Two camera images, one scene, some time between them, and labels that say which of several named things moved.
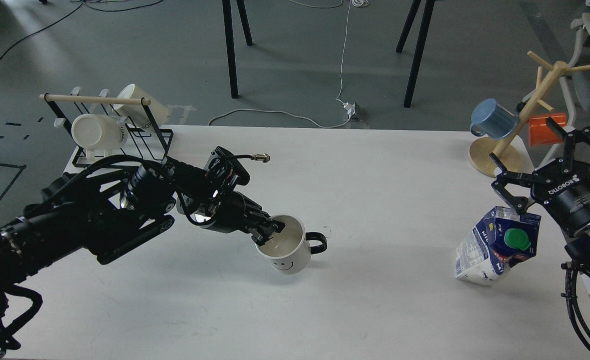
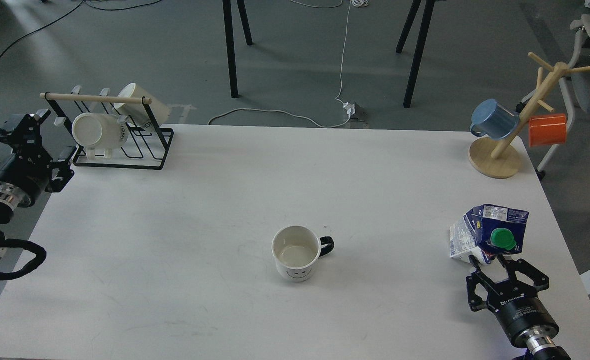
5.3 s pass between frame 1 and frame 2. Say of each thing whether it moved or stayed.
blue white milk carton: moved
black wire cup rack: stayed
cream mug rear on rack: stayed
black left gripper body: moved
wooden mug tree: stayed
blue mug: stayed
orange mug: stayed
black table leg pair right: stayed
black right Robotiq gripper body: moved
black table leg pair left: stayed
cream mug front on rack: stayed
